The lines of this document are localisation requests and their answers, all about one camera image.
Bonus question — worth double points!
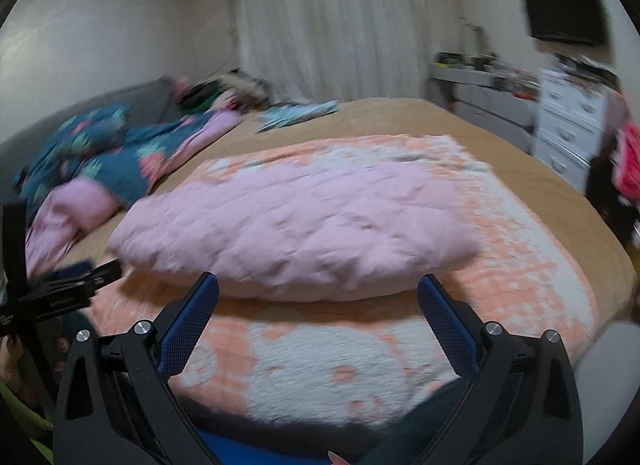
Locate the tan bed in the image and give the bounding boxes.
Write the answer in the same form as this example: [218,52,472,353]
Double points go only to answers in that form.
[65,98,638,371]

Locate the light blue garment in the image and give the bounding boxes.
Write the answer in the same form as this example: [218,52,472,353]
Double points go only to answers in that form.
[257,100,341,132]

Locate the white drawer cabinet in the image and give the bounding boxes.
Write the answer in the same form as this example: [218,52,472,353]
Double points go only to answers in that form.
[532,58,621,191]

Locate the pile of mixed clothes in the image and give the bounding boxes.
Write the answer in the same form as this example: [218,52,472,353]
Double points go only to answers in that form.
[172,72,273,113]

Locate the grey headboard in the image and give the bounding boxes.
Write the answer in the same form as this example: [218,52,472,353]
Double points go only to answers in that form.
[0,75,176,206]

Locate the pink printed cloth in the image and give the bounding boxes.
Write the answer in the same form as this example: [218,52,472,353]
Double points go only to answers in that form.
[612,120,640,206]

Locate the black television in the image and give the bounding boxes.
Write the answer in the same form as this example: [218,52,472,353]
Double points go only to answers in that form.
[520,0,608,46]

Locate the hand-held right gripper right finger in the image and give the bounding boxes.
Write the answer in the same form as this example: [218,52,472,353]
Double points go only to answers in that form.
[415,274,583,465]

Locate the orange white plaid blanket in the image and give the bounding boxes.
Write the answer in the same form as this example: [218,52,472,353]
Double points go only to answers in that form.
[85,134,601,428]

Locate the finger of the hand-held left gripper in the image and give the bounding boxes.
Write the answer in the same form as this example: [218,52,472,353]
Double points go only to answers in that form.
[17,261,123,321]
[40,258,98,288]

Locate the pink quilted jacket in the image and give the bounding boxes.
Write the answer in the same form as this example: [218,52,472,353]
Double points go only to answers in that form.
[107,160,481,302]

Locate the grey desk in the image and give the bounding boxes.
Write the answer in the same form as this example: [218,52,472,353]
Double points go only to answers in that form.
[432,68,541,153]

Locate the white curtain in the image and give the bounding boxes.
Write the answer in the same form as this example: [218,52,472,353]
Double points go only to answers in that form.
[232,0,461,106]

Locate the dark cloth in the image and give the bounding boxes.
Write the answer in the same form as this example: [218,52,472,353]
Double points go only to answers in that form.
[585,145,638,248]

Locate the person's dark green garment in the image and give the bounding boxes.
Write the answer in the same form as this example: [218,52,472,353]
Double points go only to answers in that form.
[350,377,476,465]

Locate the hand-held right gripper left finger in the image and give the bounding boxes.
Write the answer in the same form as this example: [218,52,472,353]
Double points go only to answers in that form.
[52,271,236,465]

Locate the clutter of small gadgets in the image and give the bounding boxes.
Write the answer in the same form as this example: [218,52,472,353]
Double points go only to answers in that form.
[435,50,543,96]

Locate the blue floral quilt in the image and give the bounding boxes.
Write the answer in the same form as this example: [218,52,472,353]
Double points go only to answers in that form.
[15,104,241,278]

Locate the yellow green cloth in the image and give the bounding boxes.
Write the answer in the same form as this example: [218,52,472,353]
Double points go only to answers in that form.
[0,385,53,465]

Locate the person's blue pants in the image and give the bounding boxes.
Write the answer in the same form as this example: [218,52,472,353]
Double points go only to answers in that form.
[197,430,361,465]

